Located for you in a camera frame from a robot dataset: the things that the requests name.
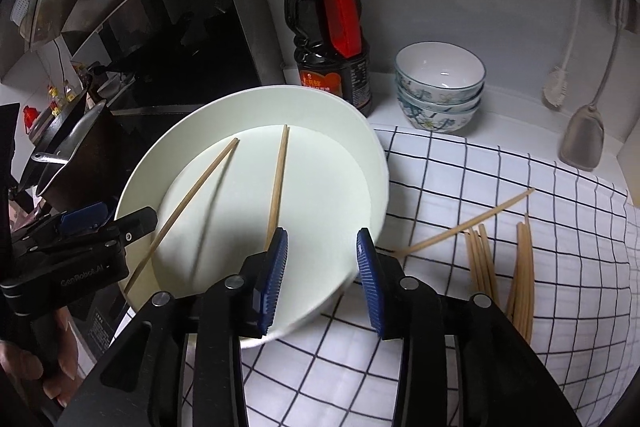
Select person's left hand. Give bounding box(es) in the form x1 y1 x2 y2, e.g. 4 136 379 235
1 307 82 407

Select black frying pan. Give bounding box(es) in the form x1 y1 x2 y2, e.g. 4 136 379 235
18 101 107 190

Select large white round basin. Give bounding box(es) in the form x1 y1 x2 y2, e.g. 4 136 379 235
117 84 390 339

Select bottom floral ceramic bowl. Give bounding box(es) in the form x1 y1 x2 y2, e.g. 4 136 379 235
399 101 480 133

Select floral ceramic bowl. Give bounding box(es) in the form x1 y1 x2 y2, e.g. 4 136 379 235
395 41 486 91
399 101 480 133
396 83 483 114

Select white checkered cloth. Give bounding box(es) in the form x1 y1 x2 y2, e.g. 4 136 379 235
114 124 640 427

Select middle floral ceramic bowl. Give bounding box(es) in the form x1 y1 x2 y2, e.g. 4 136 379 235
396 83 483 114

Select top floral ceramic bowl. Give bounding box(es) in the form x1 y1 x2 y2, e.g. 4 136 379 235
395 41 486 91

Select steel spatula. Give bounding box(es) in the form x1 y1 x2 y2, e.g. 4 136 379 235
559 2 625 171

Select white dish brush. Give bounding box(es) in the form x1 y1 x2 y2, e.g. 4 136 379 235
541 0 582 112

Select dark soy sauce bottle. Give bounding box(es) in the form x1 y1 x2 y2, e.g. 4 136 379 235
284 0 372 115

